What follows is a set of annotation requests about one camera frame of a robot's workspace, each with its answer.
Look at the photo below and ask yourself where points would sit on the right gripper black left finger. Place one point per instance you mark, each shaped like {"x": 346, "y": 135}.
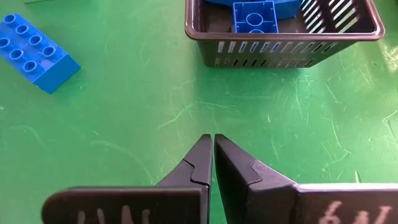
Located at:
{"x": 186, "y": 193}

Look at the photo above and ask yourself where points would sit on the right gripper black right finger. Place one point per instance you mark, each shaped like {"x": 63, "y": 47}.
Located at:
{"x": 242, "y": 186}

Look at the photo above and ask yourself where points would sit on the small blue toy block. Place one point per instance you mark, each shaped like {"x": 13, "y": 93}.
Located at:
{"x": 255, "y": 18}

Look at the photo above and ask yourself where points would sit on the long blue toy block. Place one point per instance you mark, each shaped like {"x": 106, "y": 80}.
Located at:
{"x": 34, "y": 53}
{"x": 286, "y": 7}

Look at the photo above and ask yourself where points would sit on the black plastic basket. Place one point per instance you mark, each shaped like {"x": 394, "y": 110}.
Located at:
{"x": 280, "y": 53}

